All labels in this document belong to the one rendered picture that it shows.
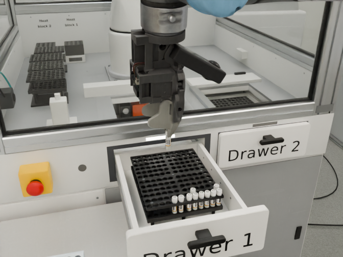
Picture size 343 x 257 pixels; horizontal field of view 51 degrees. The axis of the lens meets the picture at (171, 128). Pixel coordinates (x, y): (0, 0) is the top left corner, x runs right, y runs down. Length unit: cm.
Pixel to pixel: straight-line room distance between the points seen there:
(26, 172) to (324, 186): 202
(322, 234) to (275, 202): 94
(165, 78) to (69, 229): 53
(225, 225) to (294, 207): 63
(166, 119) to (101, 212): 43
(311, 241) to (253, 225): 137
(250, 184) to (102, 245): 51
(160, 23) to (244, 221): 42
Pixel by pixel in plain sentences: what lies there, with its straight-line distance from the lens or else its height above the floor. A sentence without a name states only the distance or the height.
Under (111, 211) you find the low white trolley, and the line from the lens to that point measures 101.
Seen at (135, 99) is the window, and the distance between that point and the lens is 93.
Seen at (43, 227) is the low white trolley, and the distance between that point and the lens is 100.
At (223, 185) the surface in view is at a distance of 89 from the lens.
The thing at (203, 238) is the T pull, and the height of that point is 91.
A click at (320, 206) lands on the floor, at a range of 239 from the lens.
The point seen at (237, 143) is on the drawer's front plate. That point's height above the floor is 90.
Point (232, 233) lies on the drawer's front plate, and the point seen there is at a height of 88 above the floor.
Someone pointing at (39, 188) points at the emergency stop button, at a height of 88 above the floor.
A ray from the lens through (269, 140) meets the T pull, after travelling 105.
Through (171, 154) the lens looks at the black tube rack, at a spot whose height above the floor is 90.
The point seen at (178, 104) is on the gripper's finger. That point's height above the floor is 116.
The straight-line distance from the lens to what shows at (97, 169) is 99.
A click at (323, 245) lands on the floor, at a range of 213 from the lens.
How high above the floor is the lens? 140
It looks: 27 degrees down
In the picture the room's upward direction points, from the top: straight up
